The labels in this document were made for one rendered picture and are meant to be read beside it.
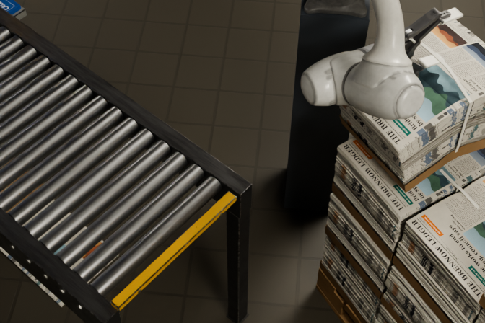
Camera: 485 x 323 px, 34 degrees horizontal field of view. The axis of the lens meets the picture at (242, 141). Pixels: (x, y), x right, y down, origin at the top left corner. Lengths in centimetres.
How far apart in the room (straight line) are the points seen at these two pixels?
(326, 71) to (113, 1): 231
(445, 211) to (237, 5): 200
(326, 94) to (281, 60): 188
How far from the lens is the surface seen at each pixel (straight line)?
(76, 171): 223
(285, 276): 292
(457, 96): 199
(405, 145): 192
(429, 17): 186
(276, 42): 367
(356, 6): 233
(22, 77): 250
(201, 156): 221
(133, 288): 198
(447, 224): 212
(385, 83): 160
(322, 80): 171
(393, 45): 163
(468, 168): 224
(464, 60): 210
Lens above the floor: 255
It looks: 51 degrees down
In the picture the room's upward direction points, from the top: 1 degrees clockwise
